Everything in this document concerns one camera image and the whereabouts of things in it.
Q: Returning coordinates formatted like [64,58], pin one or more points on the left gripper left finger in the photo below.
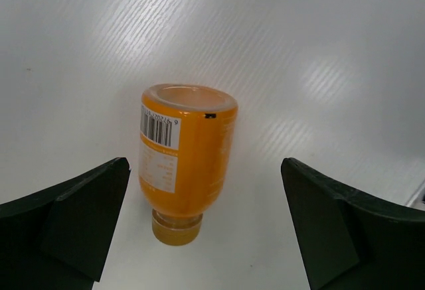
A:
[59,237]

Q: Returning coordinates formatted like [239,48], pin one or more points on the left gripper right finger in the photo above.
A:
[350,239]

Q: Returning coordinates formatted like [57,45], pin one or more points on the orange juice bottle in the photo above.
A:
[186,136]

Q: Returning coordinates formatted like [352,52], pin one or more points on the aluminium table edge rail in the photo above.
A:
[417,199]

